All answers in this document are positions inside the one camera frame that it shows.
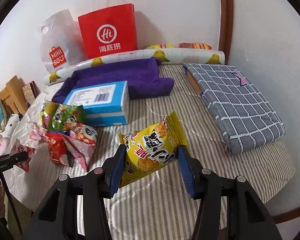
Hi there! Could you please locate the yellow snack packet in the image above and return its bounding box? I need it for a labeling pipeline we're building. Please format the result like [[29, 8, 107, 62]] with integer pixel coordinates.
[[119, 111, 187, 187]]

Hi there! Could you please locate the pink panda snack packet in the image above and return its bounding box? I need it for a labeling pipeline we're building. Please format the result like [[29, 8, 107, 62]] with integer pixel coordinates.
[[29, 122, 97, 172]]

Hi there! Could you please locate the red snack packet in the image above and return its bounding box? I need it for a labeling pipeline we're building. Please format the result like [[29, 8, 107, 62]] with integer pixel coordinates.
[[46, 132, 70, 166]]

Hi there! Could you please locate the green snack packet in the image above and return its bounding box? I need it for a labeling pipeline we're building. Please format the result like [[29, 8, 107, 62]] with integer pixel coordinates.
[[40, 100, 86, 132]]

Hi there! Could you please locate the pink strawberry candy packet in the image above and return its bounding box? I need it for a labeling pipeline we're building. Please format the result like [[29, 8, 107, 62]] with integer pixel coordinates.
[[10, 139, 36, 173]]

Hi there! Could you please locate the striped bed mattress cover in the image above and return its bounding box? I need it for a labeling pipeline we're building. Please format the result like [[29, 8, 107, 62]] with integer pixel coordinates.
[[5, 63, 297, 240]]

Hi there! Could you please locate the blue tissue box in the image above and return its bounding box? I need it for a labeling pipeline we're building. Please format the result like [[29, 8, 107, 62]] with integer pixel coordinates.
[[63, 81, 129, 127]]

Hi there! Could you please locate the wooden furniture piece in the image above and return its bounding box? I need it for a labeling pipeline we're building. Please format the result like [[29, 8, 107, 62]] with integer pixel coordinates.
[[0, 75, 29, 115]]

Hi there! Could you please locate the grey checked folded cloth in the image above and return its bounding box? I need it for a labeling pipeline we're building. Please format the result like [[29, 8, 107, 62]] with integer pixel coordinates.
[[183, 63, 286, 155]]

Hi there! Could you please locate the patterned small box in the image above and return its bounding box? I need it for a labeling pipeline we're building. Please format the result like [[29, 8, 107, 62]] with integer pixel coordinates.
[[22, 81, 40, 107]]

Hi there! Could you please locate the purple towel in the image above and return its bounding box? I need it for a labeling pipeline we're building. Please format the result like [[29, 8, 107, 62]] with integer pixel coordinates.
[[52, 57, 174, 103]]

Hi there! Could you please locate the rolled lemon print mat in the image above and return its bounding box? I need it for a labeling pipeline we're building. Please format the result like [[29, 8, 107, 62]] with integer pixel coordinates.
[[43, 48, 225, 86]]

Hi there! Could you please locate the orange chips bag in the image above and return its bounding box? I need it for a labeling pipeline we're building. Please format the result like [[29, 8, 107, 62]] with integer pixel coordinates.
[[179, 43, 212, 50]]

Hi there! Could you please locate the yellow chips bag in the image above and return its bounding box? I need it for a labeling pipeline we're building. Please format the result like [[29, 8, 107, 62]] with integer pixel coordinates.
[[145, 44, 176, 49]]

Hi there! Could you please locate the white Miniso plastic bag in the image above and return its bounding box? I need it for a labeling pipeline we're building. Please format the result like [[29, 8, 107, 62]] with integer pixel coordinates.
[[39, 9, 87, 73]]

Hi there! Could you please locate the red Haidilao paper bag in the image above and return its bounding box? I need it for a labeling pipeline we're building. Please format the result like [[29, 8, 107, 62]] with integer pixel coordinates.
[[78, 3, 138, 59]]

